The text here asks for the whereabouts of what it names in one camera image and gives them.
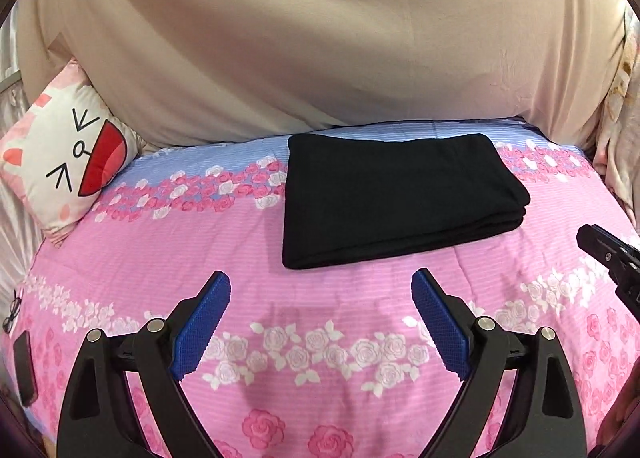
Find white cat face pillow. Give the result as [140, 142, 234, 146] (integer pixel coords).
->
[0, 58, 141, 246]

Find pink floral blanket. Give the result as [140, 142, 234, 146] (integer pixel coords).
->
[0, 120, 640, 458]

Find pale pink satin cloth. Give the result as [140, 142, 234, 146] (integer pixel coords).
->
[0, 2, 48, 279]

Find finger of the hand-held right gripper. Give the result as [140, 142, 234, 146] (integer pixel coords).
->
[576, 224, 640, 269]

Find black eyeglasses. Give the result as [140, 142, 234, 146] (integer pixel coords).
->
[1, 289, 23, 333]

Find beige bed sheet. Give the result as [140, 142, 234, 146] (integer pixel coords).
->
[17, 0, 628, 149]

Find cream floral cloth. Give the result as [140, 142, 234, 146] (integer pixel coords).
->
[592, 8, 640, 229]

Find black pants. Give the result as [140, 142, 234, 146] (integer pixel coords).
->
[281, 134, 531, 270]

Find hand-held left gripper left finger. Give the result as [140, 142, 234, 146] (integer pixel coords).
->
[57, 270, 232, 458]

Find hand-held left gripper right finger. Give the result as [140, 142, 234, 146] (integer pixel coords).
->
[410, 268, 587, 458]

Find black phone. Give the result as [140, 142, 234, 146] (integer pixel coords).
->
[12, 330, 40, 407]

